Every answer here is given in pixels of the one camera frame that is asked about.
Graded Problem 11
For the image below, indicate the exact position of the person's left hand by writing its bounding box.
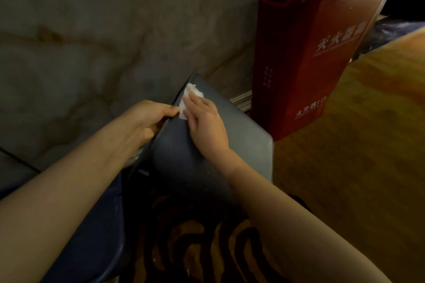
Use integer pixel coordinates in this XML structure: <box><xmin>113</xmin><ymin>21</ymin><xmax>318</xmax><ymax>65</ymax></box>
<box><xmin>116</xmin><ymin>100</ymin><xmax>180</xmax><ymax>148</ymax></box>

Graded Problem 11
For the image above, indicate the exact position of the person's right hand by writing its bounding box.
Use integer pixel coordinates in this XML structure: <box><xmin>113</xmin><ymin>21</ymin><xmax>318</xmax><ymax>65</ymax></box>
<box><xmin>181</xmin><ymin>90</ymin><xmax>232</xmax><ymax>161</ymax></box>

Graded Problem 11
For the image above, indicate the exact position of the white tissue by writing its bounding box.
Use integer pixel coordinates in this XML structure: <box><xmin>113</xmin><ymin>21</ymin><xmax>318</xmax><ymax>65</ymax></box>
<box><xmin>178</xmin><ymin>83</ymin><xmax>205</xmax><ymax>120</ymax></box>

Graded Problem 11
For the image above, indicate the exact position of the person's right forearm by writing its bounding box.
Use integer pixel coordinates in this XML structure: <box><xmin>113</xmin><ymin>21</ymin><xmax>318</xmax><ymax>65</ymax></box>
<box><xmin>204</xmin><ymin>147</ymin><xmax>394</xmax><ymax>283</ymax></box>

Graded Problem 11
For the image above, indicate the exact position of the person's left forearm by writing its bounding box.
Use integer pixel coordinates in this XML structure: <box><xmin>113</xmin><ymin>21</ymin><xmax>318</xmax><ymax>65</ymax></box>
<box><xmin>0</xmin><ymin>117</ymin><xmax>144</xmax><ymax>283</ymax></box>

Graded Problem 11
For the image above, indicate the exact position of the tall red cardboard box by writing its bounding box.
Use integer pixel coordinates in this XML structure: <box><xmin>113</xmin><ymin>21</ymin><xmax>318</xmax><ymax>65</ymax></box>
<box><xmin>251</xmin><ymin>0</ymin><xmax>408</xmax><ymax>143</ymax></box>

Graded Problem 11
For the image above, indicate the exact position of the black brown patterned garment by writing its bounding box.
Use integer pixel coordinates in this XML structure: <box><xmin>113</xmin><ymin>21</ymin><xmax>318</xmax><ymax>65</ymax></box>
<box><xmin>128</xmin><ymin>187</ymin><xmax>313</xmax><ymax>283</ymax></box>

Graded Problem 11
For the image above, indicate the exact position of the dark patterned cloth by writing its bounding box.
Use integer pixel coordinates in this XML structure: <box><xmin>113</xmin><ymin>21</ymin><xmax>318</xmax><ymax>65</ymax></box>
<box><xmin>352</xmin><ymin>19</ymin><xmax>425</xmax><ymax>61</ymax></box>

